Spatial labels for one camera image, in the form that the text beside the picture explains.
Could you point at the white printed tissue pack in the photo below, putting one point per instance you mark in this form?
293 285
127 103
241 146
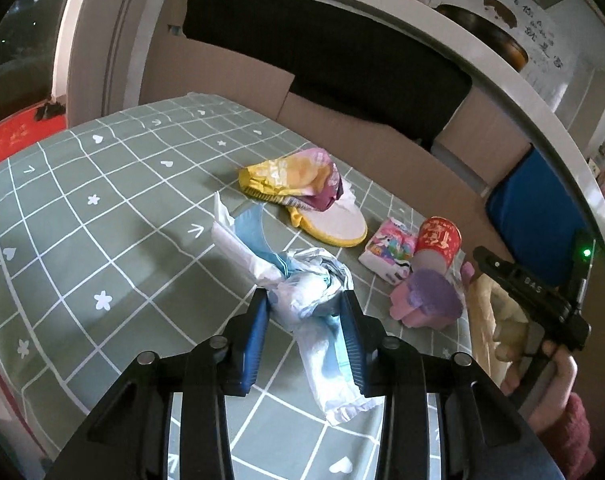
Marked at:
387 250

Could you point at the yellow pink snack bag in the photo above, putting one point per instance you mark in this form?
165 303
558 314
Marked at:
282 175

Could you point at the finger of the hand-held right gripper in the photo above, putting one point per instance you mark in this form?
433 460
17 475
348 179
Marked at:
522 282

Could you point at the red paper cup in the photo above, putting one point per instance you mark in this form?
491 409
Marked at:
435 242

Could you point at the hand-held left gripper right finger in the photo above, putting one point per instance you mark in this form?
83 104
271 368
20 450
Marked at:
355 345

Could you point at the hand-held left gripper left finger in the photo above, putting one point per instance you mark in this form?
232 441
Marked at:
255 340

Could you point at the person's right hand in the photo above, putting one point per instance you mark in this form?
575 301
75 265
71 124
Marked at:
562 375

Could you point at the purple pink brush toy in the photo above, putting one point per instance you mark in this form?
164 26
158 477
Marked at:
427 295

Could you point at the green checked tablecloth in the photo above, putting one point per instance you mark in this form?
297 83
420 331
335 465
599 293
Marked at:
107 210

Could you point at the white blue wrapper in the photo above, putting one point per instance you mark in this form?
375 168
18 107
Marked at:
307 290

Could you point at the black cloth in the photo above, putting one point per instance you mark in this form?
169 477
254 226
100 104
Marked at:
332 70

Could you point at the black wok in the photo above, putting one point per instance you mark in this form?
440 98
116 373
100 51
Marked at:
482 30

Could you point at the blue cloth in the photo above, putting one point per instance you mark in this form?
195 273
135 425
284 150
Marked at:
532 210

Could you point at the yellow scouring pad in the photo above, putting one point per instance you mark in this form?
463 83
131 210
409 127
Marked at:
332 225

